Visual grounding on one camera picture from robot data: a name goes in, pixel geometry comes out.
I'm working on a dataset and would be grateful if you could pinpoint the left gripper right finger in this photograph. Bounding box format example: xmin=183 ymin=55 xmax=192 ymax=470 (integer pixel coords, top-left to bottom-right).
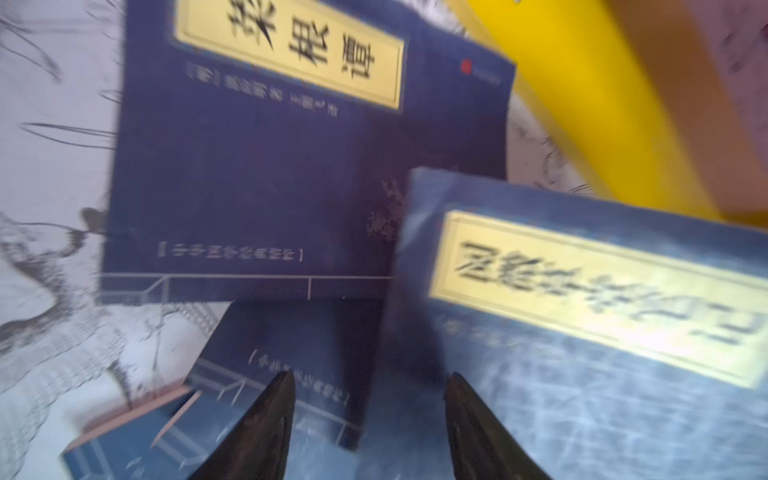
xmin=444 ymin=372 xmax=550 ymax=480

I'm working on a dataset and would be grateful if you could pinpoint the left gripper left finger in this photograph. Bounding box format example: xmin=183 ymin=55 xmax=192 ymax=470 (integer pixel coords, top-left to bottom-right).
xmin=189 ymin=370 xmax=296 ymax=480

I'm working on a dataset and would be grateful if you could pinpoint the navy book yellow label top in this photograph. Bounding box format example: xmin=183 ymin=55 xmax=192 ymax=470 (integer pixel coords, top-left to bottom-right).
xmin=356 ymin=168 xmax=767 ymax=479

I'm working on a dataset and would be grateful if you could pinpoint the navy book bottom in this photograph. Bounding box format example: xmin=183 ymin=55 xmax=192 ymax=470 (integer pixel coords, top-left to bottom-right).
xmin=59 ymin=383 xmax=241 ymax=480

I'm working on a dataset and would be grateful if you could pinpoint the yellow wooden bookshelf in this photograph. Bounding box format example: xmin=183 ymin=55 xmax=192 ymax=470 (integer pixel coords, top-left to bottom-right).
xmin=449 ymin=1 xmax=767 ymax=228

